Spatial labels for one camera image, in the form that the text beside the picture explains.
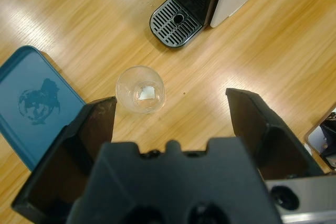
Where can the clear glass cup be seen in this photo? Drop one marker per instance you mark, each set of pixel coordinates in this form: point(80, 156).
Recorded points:
point(143, 95)

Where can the teal plastic tray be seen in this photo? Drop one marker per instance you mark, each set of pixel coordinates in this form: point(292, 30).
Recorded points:
point(26, 129)

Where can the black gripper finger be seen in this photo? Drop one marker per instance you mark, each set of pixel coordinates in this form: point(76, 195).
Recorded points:
point(275, 142)
point(78, 134)

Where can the metal grated drip tray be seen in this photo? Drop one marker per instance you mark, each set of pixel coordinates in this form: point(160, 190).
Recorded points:
point(168, 27)

